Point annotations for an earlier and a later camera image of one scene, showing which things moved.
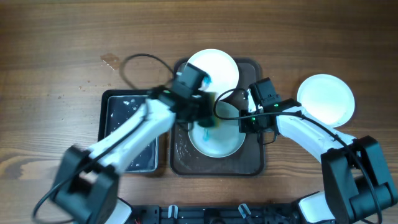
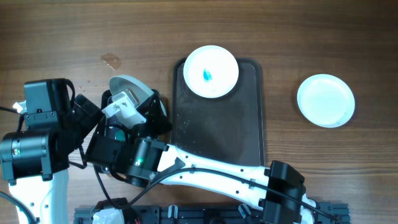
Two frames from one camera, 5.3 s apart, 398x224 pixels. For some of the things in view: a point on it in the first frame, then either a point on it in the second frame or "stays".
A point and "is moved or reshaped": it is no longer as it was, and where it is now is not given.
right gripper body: [252, 125] to [132, 139]
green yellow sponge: [212, 122] is moved or reshaped
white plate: [221, 140] to [118, 83]
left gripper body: [198, 107] to [82, 121]
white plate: [326, 99] stays
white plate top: [219, 66] stays
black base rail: [286, 214] stays
